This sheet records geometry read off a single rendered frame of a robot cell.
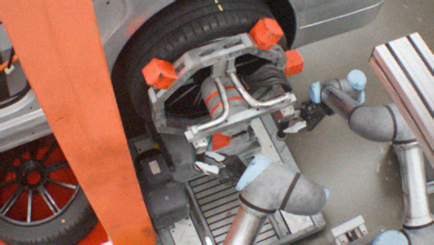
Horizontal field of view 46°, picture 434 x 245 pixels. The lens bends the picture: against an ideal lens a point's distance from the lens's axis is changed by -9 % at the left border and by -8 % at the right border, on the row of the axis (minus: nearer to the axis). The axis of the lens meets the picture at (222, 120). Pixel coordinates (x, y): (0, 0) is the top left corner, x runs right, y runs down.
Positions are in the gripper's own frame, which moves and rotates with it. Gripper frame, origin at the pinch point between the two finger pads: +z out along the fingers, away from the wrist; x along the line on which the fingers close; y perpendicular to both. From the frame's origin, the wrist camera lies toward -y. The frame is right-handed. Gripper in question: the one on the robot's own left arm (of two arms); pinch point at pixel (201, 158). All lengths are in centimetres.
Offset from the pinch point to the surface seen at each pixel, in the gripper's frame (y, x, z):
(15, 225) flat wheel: 33, -49, 68
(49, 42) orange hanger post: -110, -36, 13
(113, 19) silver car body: -44, 16, 38
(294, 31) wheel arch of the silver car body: -4, 66, -14
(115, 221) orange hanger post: -12.4, -37.9, 14.7
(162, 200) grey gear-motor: 42.4, -7.6, 15.6
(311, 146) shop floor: 83, 65, -37
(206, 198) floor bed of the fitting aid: 77, 13, 3
